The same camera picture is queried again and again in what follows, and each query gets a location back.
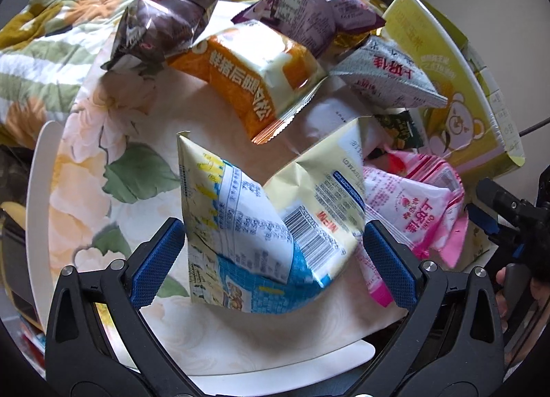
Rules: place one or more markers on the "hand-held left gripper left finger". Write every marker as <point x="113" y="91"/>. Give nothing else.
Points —
<point x="159" y="264"/>

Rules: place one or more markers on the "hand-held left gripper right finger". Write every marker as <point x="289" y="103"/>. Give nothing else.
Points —
<point x="386" y="264"/>

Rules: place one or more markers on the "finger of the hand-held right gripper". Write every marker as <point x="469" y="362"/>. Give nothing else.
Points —
<point x="483" y="221"/>
<point x="498" y="197"/>

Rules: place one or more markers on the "yellow and blue snack packet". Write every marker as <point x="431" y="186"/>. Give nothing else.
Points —
<point x="240" y="216"/>

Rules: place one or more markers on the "yellow-green cardboard box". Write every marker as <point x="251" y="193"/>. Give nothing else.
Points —
<point x="434" y="79"/>

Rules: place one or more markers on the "grey speckled snack packet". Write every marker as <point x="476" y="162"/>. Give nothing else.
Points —
<point x="386" y="74"/>

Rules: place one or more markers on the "purple snack packet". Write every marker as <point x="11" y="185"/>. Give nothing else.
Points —
<point x="309" y="6"/>

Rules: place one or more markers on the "person's right hand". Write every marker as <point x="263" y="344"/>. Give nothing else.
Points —
<point x="502" y="298"/>

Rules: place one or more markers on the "pink snack packet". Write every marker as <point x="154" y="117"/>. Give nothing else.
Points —
<point x="412" y="203"/>

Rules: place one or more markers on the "dark green snack packet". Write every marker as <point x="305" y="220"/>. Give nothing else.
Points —
<point x="401" y="128"/>

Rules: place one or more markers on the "yellow rounded object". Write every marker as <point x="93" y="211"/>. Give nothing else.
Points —
<point x="13" y="214"/>

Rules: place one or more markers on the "orange and white snack packet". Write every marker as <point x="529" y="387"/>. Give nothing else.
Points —
<point x="249" y="66"/>

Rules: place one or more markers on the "dark brown snack packet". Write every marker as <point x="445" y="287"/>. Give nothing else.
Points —
<point x="163" y="19"/>

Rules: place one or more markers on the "floral blanket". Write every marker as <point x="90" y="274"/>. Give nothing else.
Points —
<point x="56" y="14"/>

